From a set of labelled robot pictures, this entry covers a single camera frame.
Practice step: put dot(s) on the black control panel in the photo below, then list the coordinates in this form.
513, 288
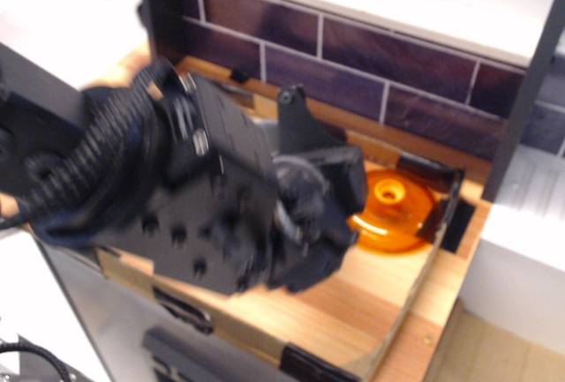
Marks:
199, 358

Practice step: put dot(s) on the dark tiled backsplash shelf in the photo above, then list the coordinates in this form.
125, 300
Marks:
430, 99

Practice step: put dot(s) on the stainless steel pot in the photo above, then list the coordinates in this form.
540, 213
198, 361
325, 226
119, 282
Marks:
270, 130

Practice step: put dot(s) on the cardboard fence with black tape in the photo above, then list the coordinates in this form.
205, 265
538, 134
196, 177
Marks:
381, 317

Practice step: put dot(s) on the orange glass lid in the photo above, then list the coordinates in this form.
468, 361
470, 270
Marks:
400, 213

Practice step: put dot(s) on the white ribbed sink unit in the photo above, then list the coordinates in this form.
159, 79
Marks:
516, 278

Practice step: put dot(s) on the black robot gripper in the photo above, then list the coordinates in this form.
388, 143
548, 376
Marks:
213, 207

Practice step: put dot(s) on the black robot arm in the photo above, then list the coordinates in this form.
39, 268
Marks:
68, 156

